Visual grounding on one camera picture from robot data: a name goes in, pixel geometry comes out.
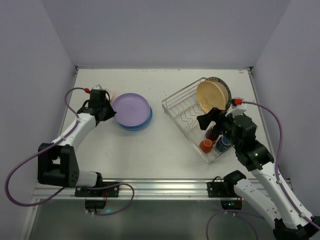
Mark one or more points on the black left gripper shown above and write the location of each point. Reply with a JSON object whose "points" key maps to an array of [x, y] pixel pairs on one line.
{"points": [[105, 113]]}

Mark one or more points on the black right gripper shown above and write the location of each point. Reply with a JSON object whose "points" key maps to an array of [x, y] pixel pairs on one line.
{"points": [[216, 120]]}

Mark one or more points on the orange bowl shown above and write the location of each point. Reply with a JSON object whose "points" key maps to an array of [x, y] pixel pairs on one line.
{"points": [[110, 95]]}

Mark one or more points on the tan yellow plate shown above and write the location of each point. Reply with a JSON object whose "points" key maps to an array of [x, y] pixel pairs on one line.
{"points": [[212, 94]]}

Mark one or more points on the lavender plate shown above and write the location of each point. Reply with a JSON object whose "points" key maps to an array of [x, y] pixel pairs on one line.
{"points": [[131, 109]]}

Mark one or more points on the green rimmed printed plate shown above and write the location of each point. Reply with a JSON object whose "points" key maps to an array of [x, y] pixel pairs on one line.
{"points": [[228, 91]]}

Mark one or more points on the light blue plate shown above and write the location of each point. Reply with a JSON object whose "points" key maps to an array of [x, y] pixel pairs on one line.
{"points": [[140, 126]]}

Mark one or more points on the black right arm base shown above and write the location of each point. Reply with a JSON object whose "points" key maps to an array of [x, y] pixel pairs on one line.
{"points": [[222, 190]]}

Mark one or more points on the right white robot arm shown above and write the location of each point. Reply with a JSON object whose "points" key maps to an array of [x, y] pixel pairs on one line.
{"points": [[288, 218]]}

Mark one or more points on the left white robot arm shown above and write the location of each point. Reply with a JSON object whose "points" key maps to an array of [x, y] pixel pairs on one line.
{"points": [[57, 163]]}

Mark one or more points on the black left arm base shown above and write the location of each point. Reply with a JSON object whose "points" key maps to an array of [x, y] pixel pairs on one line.
{"points": [[96, 199]]}

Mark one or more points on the dark maroon mug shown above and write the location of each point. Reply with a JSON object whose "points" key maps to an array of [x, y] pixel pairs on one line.
{"points": [[211, 133]]}

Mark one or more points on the dark blue mug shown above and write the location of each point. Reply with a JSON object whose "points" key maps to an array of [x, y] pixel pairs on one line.
{"points": [[222, 144]]}

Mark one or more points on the orange red mug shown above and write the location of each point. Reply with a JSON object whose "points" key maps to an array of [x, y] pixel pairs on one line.
{"points": [[206, 145]]}

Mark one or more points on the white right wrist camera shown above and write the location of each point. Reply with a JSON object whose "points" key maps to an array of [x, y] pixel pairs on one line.
{"points": [[236, 110]]}

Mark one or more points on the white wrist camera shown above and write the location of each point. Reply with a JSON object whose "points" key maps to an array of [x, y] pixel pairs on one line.
{"points": [[236, 110], [97, 87]]}

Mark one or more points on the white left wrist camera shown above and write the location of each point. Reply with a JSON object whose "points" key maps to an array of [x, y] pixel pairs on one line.
{"points": [[97, 87]]}

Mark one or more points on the metal wire dish rack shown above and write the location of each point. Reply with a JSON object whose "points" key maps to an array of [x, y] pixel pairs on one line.
{"points": [[182, 108]]}

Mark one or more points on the aluminium mounting rail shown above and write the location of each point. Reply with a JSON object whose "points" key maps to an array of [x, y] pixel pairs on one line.
{"points": [[146, 189]]}

